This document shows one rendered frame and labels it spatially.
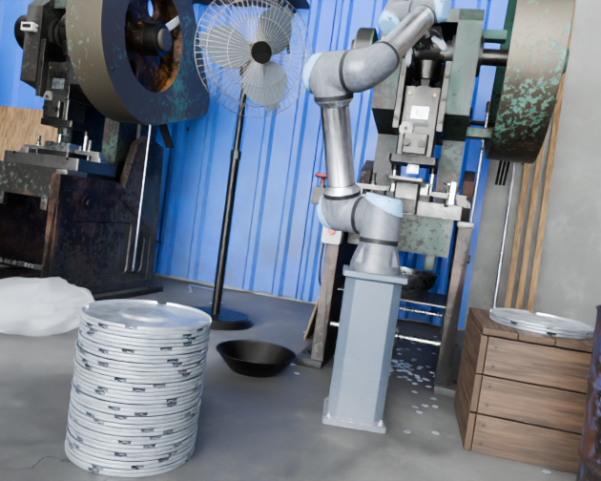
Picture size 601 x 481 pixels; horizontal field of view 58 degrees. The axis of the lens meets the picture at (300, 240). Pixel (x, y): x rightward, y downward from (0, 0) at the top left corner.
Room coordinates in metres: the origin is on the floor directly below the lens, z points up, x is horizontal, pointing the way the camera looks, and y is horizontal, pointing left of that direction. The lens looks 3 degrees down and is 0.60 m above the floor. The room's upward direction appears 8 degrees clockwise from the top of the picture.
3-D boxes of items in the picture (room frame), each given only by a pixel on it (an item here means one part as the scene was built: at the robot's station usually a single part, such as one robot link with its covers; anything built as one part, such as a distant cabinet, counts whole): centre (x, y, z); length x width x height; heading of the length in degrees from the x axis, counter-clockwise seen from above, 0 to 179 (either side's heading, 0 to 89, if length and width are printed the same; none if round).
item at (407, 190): (2.18, -0.39, 0.72); 0.25 x 0.14 x 0.14; 165
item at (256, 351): (1.98, 0.10, 0.04); 0.30 x 0.30 x 0.07
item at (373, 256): (1.63, -0.23, 0.50); 0.15 x 0.15 x 0.10
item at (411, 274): (2.34, -0.43, 0.36); 0.34 x 0.34 x 0.10
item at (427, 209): (2.34, -0.43, 0.68); 0.45 x 0.30 x 0.06; 75
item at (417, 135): (2.30, -0.42, 1.04); 0.17 x 0.15 x 0.30; 165
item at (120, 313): (1.25, 0.33, 0.32); 0.29 x 0.29 x 0.01
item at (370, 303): (1.63, -0.23, 0.23); 0.19 x 0.19 x 0.45; 86
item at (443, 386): (2.41, -0.73, 0.45); 0.92 x 0.12 x 0.90; 165
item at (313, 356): (2.55, -0.21, 0.45); 0.92 x 0.12 x 0.90; 165
